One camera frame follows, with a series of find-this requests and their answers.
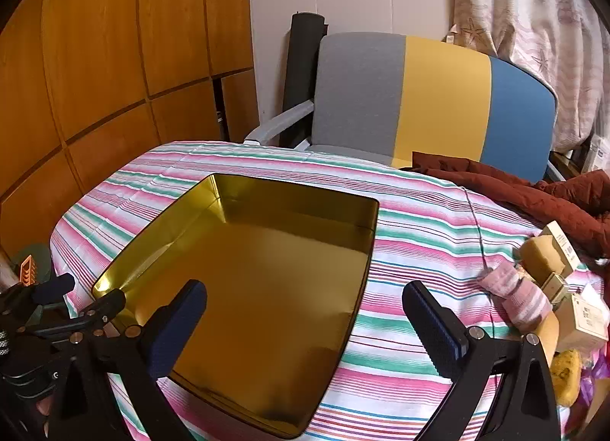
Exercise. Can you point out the cream medicine box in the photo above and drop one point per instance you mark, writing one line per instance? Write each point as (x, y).
(581, 325)

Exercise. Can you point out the pink striped sock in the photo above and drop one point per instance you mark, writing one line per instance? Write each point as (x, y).
(523, 301)

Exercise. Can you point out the gold metal tray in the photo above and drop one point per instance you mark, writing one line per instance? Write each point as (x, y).
(285, 268)

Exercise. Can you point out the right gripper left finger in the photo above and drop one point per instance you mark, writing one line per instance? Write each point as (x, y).
(151, 352)

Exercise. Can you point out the black rolled mat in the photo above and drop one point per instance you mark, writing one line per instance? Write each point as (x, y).
(307, 30)

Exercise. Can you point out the patterned beige curtain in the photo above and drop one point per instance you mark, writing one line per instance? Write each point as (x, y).
(564, 43)

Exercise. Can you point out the striped pink green tablecloth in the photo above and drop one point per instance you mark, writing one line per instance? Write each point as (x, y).
(428, 230)

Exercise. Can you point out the grey yellow blue chair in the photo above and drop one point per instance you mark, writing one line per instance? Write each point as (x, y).
(384, 97)

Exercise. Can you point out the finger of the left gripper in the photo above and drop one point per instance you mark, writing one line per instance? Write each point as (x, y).
(52, 291)
(101, 312)

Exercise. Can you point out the small green tea box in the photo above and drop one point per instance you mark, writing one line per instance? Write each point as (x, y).
(555, 288)

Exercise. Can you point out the yellow patterned sock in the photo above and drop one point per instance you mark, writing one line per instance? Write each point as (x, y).
(565, 373)

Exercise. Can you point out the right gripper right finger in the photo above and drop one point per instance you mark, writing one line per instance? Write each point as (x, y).
(465, 355)

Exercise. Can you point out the wooden panel wardrobe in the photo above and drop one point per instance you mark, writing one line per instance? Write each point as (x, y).
(88, 85)

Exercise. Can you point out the tan sponge block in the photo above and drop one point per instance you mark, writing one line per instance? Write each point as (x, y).
(540, 259)

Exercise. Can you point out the long cream carton box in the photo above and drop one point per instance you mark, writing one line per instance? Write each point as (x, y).
(563, 248)

